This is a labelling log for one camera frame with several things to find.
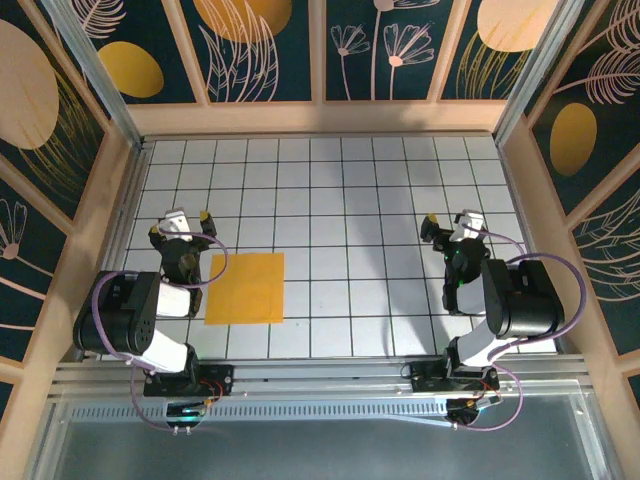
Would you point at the orange square paper sheet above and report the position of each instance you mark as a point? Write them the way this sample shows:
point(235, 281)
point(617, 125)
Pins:
point(245, 290)

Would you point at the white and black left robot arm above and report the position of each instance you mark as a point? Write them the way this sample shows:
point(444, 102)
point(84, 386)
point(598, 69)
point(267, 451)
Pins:
point(170, 350)

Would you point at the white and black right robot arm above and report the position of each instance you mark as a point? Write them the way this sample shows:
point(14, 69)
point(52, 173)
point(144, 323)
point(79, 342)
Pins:
point(525, 300)

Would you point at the white grid table mat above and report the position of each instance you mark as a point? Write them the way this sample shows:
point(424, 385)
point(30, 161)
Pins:
point(350, 165)

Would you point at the grey metal shelf plate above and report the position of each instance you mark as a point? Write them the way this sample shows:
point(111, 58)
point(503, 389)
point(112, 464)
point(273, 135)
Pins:
point(320, 450)

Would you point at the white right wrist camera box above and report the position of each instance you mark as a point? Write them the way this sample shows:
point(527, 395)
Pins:
point(472, 220)

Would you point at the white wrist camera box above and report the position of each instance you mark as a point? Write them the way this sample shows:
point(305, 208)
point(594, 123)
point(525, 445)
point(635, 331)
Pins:
point(472, 220)
point(176, 225)

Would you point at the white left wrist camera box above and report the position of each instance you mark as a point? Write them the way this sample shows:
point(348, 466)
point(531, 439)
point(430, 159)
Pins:
point(176, 225)

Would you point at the aluminium side rail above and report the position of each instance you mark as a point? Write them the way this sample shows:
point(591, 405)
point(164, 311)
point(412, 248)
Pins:
point(136, 170)

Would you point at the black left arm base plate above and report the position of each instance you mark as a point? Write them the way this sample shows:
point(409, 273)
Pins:
point(220, 375)

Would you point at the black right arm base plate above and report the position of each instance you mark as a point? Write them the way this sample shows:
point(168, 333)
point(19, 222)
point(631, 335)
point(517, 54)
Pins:
point(425, 382)

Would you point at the aluminium corner post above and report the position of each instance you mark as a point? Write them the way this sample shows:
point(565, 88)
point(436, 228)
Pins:
point(89, 65)
point(539, 65)

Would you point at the aluminium cross rail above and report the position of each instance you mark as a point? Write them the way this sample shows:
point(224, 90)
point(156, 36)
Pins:
point(325, 375)

